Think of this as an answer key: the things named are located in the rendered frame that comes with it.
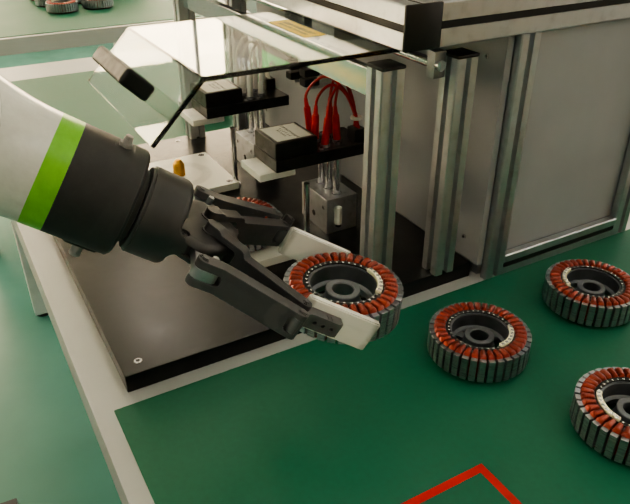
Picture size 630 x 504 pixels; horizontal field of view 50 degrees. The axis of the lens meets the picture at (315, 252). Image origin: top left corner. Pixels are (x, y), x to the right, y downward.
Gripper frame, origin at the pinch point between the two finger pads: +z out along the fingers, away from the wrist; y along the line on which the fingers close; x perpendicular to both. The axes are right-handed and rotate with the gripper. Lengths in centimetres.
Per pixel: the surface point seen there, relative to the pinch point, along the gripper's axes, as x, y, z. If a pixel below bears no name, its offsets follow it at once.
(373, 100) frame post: 14.0, -17.3, -0.3
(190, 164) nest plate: -17, -58, -7
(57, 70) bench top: -39, -136, -34
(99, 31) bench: -37, -185, -29
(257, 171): -3.7, -30.8, -3.6
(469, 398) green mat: -5.0, 1.9, 19.0
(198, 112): -8, -56, -10
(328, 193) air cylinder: -3.4, -34.3, 8.1
